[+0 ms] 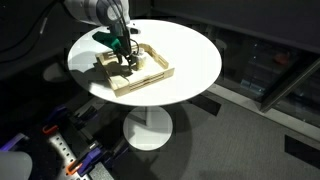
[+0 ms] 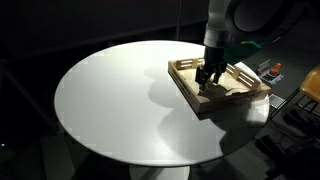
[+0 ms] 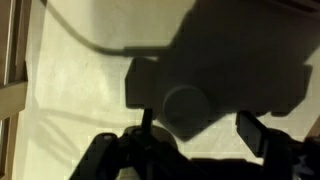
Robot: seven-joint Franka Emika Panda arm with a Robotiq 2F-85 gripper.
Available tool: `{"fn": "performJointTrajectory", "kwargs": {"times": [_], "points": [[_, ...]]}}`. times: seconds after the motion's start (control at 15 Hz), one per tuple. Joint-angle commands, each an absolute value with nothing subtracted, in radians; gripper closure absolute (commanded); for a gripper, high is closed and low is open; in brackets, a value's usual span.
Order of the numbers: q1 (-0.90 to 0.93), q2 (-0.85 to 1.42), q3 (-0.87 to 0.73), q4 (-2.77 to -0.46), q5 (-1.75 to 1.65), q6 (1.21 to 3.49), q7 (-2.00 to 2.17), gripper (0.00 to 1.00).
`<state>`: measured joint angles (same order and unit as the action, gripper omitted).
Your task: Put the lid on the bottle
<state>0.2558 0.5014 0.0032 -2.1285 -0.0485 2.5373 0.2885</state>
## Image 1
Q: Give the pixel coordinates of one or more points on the dark diagonal window frame bar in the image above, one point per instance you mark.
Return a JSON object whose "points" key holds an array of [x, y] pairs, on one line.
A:
{"points": [[288, 85]]}

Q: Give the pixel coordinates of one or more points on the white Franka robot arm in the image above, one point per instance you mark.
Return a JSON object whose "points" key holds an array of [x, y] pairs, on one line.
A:
{"points": [[91, 11]]}

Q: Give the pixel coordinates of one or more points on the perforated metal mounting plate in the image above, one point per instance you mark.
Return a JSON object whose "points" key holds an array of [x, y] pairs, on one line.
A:
{"points": [[63, 150]]}

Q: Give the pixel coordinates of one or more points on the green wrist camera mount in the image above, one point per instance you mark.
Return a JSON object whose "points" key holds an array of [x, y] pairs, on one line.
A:
{"points": [[108, 40]]}

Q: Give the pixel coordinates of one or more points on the purple orange spring clamp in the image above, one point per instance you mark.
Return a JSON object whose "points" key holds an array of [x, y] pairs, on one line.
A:
{"points": [[87, 159], [50, 129]]}

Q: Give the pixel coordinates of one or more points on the white round table base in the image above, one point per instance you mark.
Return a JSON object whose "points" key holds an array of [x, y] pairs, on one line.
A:
{"points": [[148, 133]]}

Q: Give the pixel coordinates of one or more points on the wooden slatted tray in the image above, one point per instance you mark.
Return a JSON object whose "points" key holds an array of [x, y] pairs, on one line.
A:
{"points": [[150, 76]]}

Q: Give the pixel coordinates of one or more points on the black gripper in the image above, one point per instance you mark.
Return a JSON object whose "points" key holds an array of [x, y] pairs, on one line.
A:
{"points": [[124, 40]]}

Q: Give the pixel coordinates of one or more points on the grey round floor disc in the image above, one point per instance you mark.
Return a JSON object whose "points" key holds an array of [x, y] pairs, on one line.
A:
{"points": [[55, 73]]}

